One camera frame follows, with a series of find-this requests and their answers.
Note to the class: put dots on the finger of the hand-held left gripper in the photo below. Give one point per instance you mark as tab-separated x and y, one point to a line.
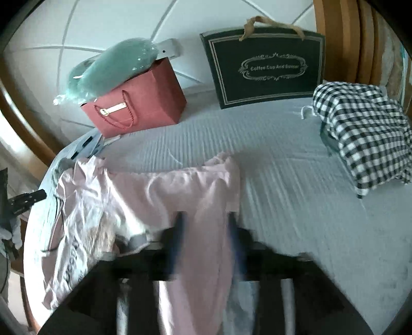
27	200

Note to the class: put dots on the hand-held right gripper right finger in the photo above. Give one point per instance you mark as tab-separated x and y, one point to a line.
234	238

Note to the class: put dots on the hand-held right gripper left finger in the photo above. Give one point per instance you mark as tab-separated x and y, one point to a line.
181	238

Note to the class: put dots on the pink printed shirt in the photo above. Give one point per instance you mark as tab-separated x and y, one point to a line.
135	199

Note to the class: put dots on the person's left hand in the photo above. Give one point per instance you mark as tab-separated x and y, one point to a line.
4	235

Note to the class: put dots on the grey striped bed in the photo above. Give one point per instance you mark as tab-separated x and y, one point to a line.
283	167

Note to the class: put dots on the red paper gift bag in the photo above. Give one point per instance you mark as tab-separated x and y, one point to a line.
141	100

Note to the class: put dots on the teal pillow in plastic wrap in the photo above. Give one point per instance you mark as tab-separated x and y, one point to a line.
109	67

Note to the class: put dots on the black white checkered garment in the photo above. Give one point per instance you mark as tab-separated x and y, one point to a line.
363	129

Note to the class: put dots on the dark green gift bag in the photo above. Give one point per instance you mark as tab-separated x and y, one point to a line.
267	71

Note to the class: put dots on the white padded headboard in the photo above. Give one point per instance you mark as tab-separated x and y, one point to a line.
96	29

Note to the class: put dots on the white plastic device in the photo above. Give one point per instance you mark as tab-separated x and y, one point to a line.
170	48

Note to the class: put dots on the wooden bed frame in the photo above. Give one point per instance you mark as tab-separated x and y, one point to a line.
338	38

